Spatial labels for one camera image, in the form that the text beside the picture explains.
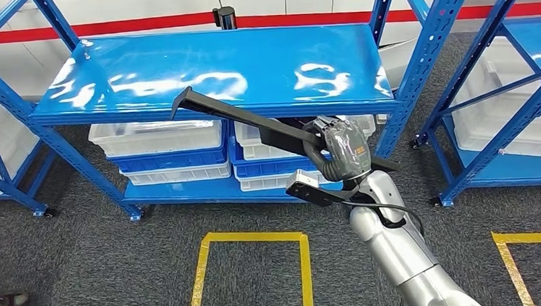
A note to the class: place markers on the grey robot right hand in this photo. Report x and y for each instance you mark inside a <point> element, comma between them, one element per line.
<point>345,149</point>

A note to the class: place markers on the black plastic panel part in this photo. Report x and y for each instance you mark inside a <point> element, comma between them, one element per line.
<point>249,118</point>

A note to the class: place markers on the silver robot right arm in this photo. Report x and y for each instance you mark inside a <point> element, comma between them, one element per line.
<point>403,256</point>

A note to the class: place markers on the blue metal shelf rack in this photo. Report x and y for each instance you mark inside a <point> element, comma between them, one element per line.
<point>0,185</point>
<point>511,170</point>
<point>175,54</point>

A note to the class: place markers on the blue plastic crate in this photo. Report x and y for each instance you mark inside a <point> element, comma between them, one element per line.
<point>271,167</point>
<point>167,160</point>

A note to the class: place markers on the yellow floor tape square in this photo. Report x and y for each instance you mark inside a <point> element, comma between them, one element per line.
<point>304,272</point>
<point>507,259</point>

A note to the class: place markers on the large white plastic crate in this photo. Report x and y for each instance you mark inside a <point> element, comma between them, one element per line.
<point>532,136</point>
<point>1,135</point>
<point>514,66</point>

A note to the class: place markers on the red barrier belt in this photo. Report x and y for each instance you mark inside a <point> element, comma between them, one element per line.
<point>126,25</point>

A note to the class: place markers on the black stanchion post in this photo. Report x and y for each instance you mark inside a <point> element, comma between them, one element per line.
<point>224,17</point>

